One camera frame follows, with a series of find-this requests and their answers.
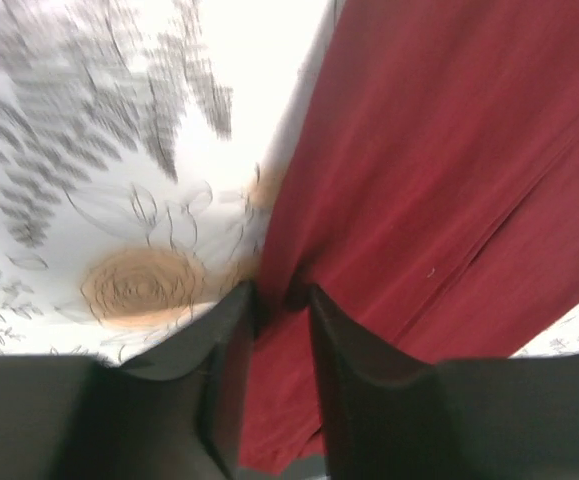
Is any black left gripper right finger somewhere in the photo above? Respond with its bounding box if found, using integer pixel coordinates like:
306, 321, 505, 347
309, 286, 579, 480

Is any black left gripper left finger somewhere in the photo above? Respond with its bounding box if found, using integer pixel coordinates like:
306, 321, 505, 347
0, 282, 254, 479

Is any dark red t shirt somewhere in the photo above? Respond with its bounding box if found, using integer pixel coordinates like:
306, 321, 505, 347
240, 1, 579, 473

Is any floral patterned table mat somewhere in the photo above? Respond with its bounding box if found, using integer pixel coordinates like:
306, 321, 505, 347
0, 1, 579, 363

